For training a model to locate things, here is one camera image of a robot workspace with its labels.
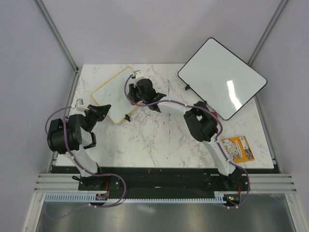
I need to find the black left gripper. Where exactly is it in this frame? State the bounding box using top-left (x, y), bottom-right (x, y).
top-left (85, 104), bottom-right (112, 132)

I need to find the yellow-framed small whiteboard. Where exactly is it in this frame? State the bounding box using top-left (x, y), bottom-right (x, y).
top-left (91, 66), bottom-right (136, 124)

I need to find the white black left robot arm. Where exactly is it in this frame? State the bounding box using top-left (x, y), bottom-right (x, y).
top-left (45, 104), bottom-right (111, 190)

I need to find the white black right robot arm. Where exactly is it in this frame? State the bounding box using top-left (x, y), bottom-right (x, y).
top-left (124, 76), bottom-right (241, 190)

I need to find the black-framed large whiteboard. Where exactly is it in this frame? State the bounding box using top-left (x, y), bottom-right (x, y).
top-left (178, 38), bottom-right (267, 120)

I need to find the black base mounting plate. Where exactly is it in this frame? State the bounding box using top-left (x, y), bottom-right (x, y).
top-left (50, 166), bottom-right (282, 194)

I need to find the orange picture book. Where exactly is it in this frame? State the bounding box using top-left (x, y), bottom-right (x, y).
top-left (221, 136), bottom-right (255, 163)

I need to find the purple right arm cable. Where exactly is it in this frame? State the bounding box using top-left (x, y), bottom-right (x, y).
top-left (124, 74), bottom-right (252, 210)

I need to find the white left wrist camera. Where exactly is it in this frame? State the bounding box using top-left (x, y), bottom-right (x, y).
top-left (71, 99), bottom-right (88, 112)

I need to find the aluminium extrusion rail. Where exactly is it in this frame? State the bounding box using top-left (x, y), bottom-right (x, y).
top-left (33, 173), bottom-right (82, 193)

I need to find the white slotted cable duct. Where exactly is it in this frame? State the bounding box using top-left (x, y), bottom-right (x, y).
top-left (44, 192), bottom-right (237, 203)

